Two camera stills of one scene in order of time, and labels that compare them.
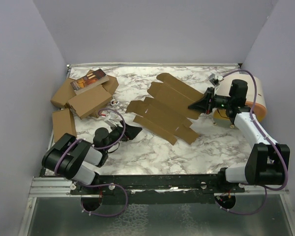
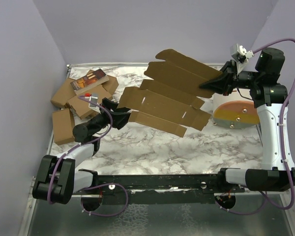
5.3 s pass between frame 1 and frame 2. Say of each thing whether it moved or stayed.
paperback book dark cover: stayed
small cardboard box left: stayed
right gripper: moved
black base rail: stayed
